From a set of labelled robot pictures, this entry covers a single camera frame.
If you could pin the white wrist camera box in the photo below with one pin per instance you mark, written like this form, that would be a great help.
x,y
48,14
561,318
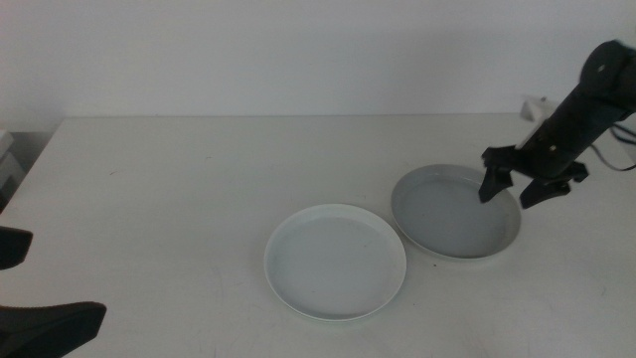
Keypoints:
x,y
536,108

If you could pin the grey shallow bowl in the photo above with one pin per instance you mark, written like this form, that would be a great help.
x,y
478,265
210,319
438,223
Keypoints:
x,y
447,219

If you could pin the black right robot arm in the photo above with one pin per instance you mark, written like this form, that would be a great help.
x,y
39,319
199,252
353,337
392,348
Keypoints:
x,y
606,69

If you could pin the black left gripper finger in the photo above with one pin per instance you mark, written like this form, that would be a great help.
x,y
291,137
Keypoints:
x,y
45,328
12,246

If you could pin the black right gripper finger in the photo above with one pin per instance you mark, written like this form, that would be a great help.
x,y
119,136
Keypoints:
x,y
497,181
544,191

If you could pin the white shallow bowl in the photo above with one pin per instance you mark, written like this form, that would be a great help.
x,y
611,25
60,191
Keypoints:
x,y
335,263

